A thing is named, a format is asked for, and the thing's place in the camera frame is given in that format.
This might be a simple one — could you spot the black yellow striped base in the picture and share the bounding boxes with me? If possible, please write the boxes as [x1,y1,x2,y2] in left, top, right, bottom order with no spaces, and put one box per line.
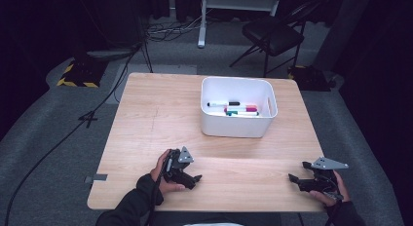
[56,58,108,89]

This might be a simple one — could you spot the person's right hand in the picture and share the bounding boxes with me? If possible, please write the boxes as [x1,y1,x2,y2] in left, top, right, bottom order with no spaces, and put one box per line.
[308,171,352,207]

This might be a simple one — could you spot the bundle of floor cables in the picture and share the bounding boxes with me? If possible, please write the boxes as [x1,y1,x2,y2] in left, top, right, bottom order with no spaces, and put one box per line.
[144,8,215,44]

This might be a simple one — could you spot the person's left hand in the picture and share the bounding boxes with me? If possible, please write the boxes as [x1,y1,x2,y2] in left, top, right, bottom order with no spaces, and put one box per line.
[149,149,187,195]

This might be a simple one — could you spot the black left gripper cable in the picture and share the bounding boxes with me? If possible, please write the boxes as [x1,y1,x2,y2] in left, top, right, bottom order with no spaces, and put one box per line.
[147,156,171,226]

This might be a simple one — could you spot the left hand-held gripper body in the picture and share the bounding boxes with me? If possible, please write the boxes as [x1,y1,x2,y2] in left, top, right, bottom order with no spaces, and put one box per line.
[162,146,196,185]

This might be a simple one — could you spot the long black floor cable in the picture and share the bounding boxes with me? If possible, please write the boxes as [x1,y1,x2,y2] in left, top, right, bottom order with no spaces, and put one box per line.
[3,44,144,226]

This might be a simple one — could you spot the grey round stand base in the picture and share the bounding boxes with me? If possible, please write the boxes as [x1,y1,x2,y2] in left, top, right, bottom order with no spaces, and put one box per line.
[86,48,135,60]

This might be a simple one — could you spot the magenta capped white marker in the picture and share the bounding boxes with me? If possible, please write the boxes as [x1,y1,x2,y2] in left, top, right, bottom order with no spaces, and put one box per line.
[223,107,258,113]

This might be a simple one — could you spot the black folding chair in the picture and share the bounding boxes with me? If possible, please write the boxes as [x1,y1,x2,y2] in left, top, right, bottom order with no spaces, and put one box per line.
[229,0,322,78]

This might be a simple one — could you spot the black floor box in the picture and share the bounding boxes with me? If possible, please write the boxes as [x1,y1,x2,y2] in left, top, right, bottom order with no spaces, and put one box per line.
[286,64,335,93]

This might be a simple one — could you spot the grey tape strip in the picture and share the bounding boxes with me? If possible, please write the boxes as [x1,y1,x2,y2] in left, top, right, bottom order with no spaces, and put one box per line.
[84,173,108,184]

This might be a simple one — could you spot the black capped white marker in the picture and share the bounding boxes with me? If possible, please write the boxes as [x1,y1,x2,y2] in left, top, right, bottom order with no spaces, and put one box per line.
[206,101,242,107]

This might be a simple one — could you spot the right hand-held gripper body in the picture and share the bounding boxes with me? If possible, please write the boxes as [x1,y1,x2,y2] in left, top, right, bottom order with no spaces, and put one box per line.
[297,156,350,193]

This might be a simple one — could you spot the thin black stand leg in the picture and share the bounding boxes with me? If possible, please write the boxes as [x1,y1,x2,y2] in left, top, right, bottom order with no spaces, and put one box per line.
[140,40,154,74]

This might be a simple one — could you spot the white plastic storage box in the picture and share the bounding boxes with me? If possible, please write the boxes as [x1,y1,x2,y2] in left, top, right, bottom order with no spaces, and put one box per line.
[200,76,279,138]

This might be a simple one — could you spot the white metal stand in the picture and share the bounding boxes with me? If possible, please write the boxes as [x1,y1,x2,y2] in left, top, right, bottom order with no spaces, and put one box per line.
[197,0,282,49]

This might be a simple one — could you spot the dark green capped white marker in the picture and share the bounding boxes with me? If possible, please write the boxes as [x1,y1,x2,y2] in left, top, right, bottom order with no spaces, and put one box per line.
[225,111,261,117]

